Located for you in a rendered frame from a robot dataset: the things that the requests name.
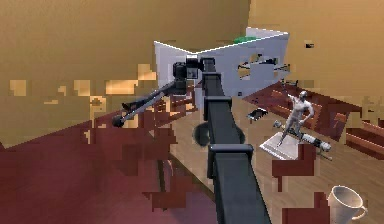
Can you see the light wooden table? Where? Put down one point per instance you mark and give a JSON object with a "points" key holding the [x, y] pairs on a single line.
{"points": [[333, 173]]}

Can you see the white grey cabinet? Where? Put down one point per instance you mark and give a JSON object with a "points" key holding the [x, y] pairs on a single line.
{"points": [[233, 63]]}

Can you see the white mug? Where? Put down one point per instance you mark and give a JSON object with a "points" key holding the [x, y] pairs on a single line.
{"points": [[345, 203]]}

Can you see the white and black cylinder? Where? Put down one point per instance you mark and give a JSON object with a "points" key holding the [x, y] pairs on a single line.
{"points": [[315, 140]]}

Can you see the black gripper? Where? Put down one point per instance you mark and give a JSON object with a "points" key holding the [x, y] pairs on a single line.
{"points": [[180, 71]]}

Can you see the green flat object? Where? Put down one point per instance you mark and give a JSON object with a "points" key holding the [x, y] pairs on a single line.
{"points": [[245, 39]]}

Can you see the grey human figure statue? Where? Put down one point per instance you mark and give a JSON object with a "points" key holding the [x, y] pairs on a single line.
{"points": [[298, 113]]}

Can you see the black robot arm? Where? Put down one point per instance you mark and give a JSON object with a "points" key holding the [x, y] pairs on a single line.
{"points": [[230, 166]]}

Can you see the small black flat device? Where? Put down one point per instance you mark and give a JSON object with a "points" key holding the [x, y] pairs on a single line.
{"points": [[257, 114]]}

